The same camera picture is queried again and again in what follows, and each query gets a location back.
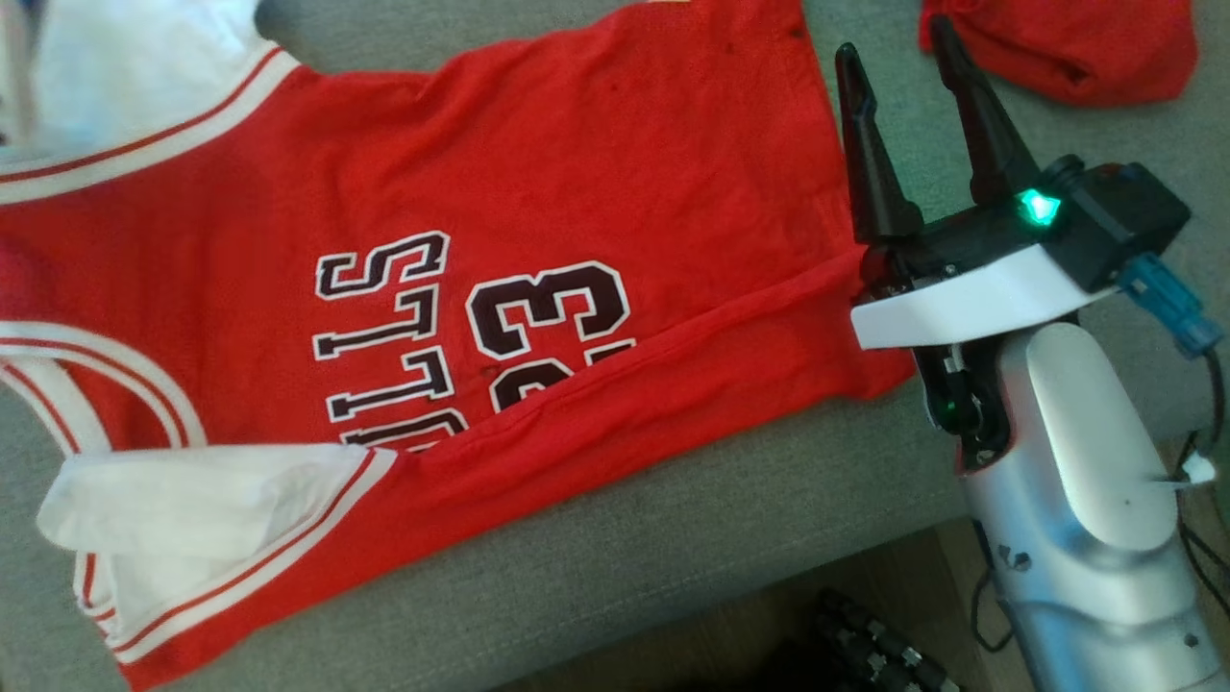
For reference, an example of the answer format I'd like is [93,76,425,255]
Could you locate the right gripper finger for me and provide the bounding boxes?
[928,14,1043,207]
[834,42,925,247]

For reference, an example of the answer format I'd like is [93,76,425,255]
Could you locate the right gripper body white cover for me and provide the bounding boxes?
[849,181,1120,474]

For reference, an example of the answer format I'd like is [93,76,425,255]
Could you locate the red shorts with white stripe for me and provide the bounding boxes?
[918,0,1200,109]

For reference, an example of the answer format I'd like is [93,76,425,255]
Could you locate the red basketball jersey white trim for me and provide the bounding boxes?
[0,0,919,692]

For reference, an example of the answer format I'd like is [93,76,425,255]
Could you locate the grey fabric sofa seat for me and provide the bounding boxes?
[0,0,1230,692]

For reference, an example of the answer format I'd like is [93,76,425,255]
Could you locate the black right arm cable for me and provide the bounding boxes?
[969,252,1230,656]

